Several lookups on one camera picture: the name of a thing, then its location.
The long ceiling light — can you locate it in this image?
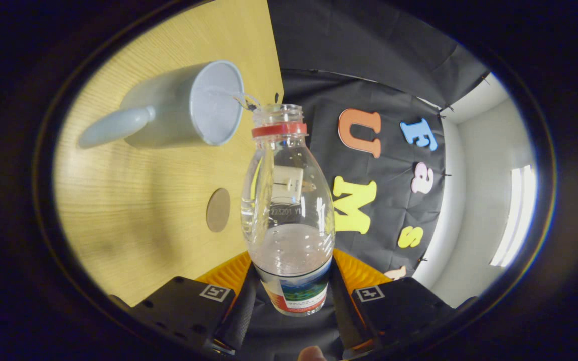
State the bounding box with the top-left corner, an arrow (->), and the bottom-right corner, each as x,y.
490,165 -> 538,267

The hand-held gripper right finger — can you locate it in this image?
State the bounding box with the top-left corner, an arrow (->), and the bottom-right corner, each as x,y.
329,249 -> 478,354

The clear plastic juice bottle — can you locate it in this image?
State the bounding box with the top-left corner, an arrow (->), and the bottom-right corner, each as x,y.
241,104 -> 336,317

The black backdrop cloth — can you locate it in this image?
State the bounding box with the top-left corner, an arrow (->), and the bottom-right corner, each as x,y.
239,0 -> 491,359

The round brown coaster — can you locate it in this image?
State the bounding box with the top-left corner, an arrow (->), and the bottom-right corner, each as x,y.
206,188 -> 231,233

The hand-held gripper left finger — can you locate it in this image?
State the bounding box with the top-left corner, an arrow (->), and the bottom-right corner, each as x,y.
129,251 -> 258,357

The white cup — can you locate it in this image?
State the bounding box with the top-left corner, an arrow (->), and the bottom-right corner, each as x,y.
78,60 -> 245,150

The wooden table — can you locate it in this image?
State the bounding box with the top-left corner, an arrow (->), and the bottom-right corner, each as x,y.
53,0 -> 284,307

